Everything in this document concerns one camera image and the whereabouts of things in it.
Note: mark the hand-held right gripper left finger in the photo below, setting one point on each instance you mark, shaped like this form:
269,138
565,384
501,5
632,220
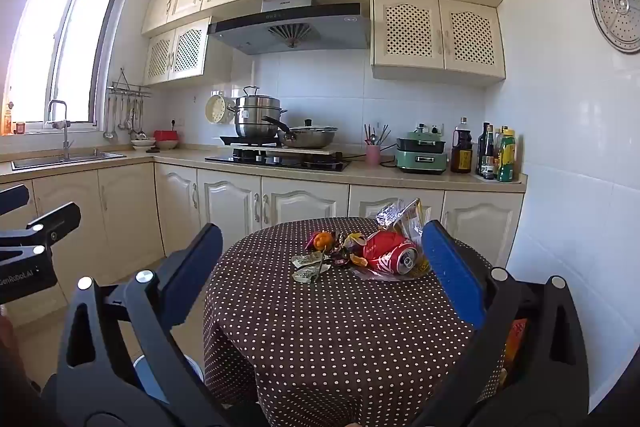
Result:
192,272

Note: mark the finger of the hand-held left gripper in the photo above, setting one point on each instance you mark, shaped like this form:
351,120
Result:
57,222
12,199

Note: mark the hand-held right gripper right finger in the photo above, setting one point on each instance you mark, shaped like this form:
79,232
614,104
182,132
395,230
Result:
452,277

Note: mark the pale blue trash bin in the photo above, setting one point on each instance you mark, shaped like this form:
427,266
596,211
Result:
192,367

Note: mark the black snack wrapper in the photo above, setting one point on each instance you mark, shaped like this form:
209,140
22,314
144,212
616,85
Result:
342,256

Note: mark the orange snack packet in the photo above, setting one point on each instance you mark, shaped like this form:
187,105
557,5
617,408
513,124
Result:
321,240

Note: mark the steel sink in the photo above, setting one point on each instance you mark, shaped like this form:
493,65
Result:
65,159

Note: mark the cream lower kitchen cabinets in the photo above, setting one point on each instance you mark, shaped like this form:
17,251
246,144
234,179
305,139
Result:
125,212

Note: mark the crushed red drink can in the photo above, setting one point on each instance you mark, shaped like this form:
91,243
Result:
387,252

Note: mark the orange bottle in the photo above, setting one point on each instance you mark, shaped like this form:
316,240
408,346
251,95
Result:
7,119

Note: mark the silver snack bag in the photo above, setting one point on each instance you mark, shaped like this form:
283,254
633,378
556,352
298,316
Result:
395,217

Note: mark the steel faucet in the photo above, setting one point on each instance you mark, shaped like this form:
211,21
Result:
65,132

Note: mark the yellow candy wrapper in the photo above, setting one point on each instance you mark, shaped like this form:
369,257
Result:
356,239

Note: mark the stack of white bowls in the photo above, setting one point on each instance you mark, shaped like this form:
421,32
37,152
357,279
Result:
145,145

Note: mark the dark bottle with label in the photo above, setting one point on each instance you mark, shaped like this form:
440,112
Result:
490,159

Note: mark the row of hanging utensils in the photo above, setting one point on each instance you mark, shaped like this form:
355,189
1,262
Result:
122,117

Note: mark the green multi cooker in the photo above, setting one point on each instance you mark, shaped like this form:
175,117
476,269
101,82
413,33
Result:
422,157

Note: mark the brown polka dot tablecloth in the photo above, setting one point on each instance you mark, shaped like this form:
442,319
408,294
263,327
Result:
340,332

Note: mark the large brown sauce bottle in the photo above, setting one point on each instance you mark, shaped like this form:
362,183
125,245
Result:
461,152

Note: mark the green bottle yellow label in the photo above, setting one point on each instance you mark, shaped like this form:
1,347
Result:
507,157

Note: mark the dark glass bottle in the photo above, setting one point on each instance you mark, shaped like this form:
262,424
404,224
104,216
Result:
483,147

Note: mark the red box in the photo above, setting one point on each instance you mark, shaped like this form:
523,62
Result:
166,138

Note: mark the black gas stove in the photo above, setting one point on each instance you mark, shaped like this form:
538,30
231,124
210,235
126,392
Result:
280,163

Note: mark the pink utensil holder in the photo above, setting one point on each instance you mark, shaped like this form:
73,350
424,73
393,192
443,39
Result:
373,155

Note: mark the white board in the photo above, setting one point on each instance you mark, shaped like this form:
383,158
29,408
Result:
300,152

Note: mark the bundle of chopsticks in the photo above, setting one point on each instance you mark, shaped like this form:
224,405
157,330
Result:
375,134

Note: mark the cream round colander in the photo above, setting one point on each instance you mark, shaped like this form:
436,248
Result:
217,109

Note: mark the kitchen window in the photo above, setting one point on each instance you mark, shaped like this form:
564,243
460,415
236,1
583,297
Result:
60,42

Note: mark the steel steamer pot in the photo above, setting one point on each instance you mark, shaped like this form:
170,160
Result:
257,117

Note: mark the small lattice door cabinet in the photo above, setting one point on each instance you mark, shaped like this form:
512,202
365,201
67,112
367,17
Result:
177,52

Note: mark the grey range hood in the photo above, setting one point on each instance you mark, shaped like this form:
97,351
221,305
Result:
310,32

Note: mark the round steel steamer plate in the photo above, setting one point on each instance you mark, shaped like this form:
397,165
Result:
617,4

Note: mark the double white wall socket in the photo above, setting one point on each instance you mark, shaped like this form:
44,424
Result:
430,127

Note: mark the wall utensil rack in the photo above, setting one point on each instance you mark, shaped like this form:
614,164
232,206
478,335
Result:
129,87

